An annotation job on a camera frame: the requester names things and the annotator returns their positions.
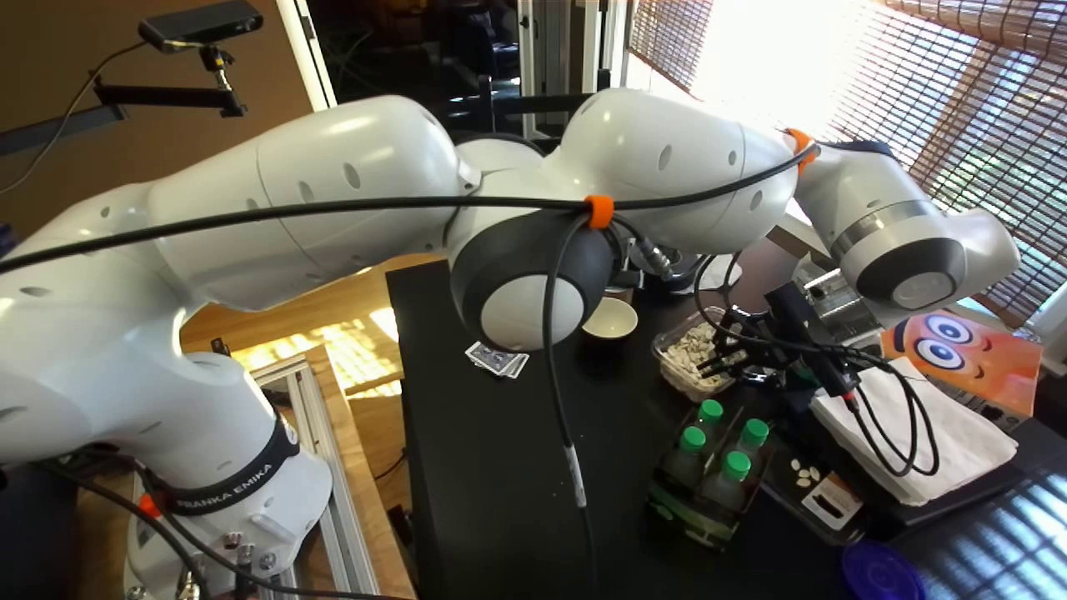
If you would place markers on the blue playing card deck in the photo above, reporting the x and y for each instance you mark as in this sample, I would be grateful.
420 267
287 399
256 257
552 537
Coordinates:
498 357

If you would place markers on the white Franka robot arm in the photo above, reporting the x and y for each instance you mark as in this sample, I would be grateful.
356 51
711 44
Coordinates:
279 202

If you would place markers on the black external camera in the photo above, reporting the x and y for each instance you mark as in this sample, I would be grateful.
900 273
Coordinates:
202 22

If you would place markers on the clear plastic lunchbox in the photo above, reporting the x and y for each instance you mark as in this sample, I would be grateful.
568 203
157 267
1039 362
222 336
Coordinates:
685 373

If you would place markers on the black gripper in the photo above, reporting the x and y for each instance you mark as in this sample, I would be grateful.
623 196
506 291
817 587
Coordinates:
804 326

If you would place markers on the spilled white seeds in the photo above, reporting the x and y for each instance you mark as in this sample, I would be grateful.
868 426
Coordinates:
804 474

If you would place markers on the small white label card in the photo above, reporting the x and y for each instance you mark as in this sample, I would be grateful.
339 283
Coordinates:
830 501

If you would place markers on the folded white towel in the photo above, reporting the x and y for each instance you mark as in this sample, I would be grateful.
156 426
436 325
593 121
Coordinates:
944 455

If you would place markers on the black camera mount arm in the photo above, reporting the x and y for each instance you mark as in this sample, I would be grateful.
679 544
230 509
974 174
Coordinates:
167 99

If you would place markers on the white paper sheet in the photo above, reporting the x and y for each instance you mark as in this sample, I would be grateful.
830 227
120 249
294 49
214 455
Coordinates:
721 271

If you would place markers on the green-capped small bottle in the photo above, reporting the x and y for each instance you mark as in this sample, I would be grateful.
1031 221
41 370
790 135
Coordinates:
711 415
756 430
737 466
695 441

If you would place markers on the blue round lid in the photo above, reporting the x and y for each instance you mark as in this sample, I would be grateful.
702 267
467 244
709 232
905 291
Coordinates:
878 570

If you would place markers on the white pumpkin seeds pile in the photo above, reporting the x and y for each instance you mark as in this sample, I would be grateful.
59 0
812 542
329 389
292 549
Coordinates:
688 352

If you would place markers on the cream round bowl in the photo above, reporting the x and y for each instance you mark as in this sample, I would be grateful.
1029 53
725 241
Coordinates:
608 322

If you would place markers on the aluminium rail frame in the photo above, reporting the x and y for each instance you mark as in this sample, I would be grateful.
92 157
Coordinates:
321 466

